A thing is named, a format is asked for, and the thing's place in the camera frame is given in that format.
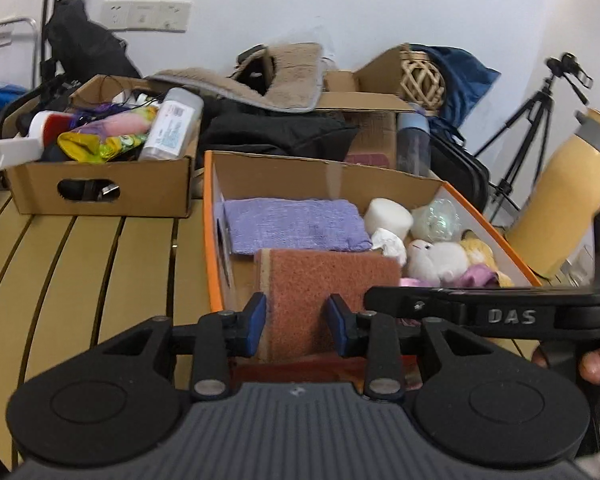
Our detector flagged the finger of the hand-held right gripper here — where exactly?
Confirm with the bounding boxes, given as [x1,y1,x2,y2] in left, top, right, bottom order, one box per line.
[364,285,466,322]

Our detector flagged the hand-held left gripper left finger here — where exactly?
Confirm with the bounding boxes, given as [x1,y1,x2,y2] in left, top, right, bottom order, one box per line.
[97,292,267,397]

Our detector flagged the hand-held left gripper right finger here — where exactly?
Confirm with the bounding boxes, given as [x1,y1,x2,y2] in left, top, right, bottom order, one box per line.
[327,294,503,400]

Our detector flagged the white and yellow plush toy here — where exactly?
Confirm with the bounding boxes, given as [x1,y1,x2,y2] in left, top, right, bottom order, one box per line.
[405,237,516,288]

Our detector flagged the pink scrub sponge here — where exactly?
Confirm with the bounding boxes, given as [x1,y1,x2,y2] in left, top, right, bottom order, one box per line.
[252,247,403,363]

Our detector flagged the white sock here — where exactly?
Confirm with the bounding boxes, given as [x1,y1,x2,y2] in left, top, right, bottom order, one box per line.
[370,227,408,267]

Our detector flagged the clear plastic ball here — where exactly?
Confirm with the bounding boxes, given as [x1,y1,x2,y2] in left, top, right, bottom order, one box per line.
[411,198,463,244]

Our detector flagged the white foam cylinder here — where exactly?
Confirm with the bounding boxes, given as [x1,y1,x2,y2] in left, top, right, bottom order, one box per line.
[363,197,414,241]

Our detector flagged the orange cardboard box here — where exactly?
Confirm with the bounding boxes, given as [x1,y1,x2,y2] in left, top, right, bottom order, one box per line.
[202,150,543,313]

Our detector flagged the lavender towel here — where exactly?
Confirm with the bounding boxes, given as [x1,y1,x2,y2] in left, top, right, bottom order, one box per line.
[222,197,373,256]

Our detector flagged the yellow thermos jug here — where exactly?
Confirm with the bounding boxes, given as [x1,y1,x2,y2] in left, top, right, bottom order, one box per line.
[505,107,600,278]

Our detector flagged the black suitcase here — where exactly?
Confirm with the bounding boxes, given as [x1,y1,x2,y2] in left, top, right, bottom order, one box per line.
[427,130,491,216]

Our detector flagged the blue water bottle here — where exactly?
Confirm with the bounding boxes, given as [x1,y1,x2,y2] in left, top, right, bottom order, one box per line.
[396,110,432,177]

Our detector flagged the large brown cardboard box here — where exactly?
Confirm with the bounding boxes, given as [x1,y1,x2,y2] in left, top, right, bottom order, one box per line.
[315,45,421,166]

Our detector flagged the black clothing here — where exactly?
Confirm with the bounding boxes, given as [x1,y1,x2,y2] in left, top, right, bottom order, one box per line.
[200,102,361,158]

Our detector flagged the clear plastic bottle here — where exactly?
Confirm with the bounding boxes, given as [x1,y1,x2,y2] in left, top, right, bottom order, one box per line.
[139,87,204,162]

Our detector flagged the wicker ball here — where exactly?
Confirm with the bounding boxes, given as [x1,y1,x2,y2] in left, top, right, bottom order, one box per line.
[397,44,447,111]

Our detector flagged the dark blue cloth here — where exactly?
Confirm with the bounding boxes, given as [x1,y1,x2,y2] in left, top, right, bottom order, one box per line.
[420,45,501,136]

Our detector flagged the yellow green snack bag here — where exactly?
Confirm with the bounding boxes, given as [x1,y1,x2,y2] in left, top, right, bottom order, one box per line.
[57,130,148,163]

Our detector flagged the beige mat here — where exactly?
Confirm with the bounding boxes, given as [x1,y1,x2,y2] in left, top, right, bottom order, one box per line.
[147,42,328,113]

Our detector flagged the black tripod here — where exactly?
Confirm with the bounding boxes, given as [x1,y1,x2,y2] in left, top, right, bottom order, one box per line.
[472,52,595,211]

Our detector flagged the white and red lint roller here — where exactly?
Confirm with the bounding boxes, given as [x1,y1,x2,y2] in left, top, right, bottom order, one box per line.
[0,110,76,173]

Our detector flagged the black bag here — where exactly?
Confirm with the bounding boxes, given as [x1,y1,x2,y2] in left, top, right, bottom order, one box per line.
[42,0,141,86]

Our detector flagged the metal step stool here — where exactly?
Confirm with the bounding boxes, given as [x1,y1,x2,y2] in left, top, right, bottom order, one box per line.
[0,17,38,86]

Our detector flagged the brown box with handle hole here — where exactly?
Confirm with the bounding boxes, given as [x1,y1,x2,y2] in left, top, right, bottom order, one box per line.
[2,75,201,218]

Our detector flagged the wall outlet panel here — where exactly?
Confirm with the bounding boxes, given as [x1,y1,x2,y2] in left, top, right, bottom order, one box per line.
[101,0,192,33]

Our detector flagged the black trolley handle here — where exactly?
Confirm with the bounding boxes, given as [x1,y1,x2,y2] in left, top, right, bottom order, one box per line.
[40,0,66,81]

